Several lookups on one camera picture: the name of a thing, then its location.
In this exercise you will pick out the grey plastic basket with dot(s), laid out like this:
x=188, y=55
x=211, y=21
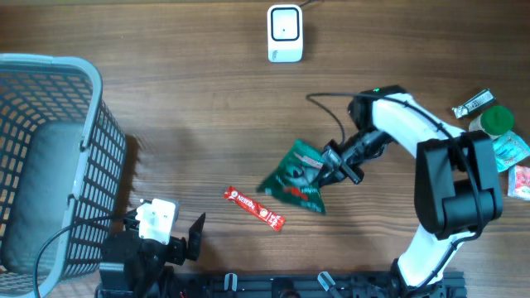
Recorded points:
x=62, y=159

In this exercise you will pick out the green 3M gloves pack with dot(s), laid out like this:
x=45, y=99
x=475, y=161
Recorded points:
x=295, y=180

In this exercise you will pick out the red Nescafe stick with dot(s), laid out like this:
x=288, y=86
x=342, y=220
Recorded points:
x=273, y=220

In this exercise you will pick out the teal wipes packet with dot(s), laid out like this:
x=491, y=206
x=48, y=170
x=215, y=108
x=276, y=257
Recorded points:
x=509, y=149

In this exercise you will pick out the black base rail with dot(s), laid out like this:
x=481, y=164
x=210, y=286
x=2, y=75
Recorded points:
x=285, y=285

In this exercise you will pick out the white barcode scanner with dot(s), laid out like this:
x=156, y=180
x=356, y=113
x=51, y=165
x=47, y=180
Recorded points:
x=285, y=33

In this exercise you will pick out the green lid jar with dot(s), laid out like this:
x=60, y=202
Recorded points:
x=494, y=121

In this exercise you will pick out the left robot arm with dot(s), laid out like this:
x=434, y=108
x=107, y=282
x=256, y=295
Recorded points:
x=133, y=266

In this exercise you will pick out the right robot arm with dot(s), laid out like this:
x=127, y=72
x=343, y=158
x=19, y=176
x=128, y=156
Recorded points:
x=456, y=191

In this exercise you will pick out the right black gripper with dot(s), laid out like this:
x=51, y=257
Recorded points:
x=332, y=162

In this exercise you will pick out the small green white box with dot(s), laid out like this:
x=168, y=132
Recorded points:
x=475, y=103

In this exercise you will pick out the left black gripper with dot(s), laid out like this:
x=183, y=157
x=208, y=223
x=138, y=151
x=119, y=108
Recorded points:
x=178, y=252

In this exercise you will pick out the red white small packet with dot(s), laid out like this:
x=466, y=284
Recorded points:
x=519, y=182

